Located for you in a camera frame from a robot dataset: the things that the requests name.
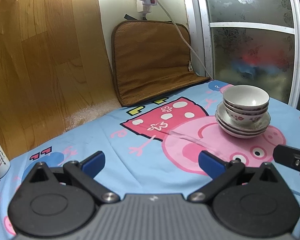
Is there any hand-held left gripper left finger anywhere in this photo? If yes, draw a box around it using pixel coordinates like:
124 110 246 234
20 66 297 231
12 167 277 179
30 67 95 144
20 151 120 204

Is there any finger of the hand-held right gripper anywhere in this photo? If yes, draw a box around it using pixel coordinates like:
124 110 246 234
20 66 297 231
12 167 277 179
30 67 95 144
274 144 300 193

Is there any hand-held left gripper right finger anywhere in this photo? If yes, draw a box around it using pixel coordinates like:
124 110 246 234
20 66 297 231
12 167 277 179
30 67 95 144
187 151 289 204

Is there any floral white plate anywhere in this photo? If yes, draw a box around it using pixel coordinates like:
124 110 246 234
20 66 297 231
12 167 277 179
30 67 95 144
216 117 269 134
216 104 271 130
219 122 268 138

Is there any pink floral white bowl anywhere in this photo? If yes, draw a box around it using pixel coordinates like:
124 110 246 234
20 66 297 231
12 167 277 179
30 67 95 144
223 85 270 111
224 104 269 117
226 110 268 127

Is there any cartoon pig printed blanket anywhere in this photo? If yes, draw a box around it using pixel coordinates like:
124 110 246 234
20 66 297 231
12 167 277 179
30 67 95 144
0 79 300 240

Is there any frosted glass sliding door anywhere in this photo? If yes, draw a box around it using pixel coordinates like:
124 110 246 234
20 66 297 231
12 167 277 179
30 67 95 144
185 0 300 108

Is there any brown seat cushion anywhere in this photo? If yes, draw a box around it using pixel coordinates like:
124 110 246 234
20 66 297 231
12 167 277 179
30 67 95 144
111 20 211 107

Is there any white power cable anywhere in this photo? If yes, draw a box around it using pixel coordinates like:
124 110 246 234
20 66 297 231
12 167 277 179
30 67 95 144
150 0 213 78

